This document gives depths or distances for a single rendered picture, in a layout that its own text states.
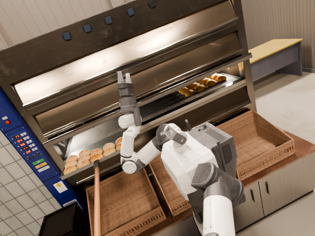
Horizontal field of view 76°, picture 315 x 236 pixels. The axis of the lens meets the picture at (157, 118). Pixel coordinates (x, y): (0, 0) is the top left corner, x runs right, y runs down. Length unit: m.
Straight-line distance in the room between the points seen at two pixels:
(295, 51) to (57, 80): 4.25
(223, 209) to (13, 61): 1.55
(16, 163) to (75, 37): 1.09
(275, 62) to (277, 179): 2.92
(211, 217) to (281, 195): 1.57
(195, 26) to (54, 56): 1.09
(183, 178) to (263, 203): 1.34
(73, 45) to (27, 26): 4.17
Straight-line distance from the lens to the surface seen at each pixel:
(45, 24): 5.68
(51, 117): 1.77
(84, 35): 1.62
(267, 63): 4.43
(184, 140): 0.84
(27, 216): 2.30
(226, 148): 0.93
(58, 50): 1.64
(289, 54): 4.76
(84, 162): 1.60
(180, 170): 0.85
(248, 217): 2.12
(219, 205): 0.69
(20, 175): 2.04
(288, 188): 2.20
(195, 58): 1.81
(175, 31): 1.73
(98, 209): 1.18
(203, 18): 1.84
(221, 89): 1.99
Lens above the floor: 1.94
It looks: 25 degrees down
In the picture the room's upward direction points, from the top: 21 degrees counter-clockwise
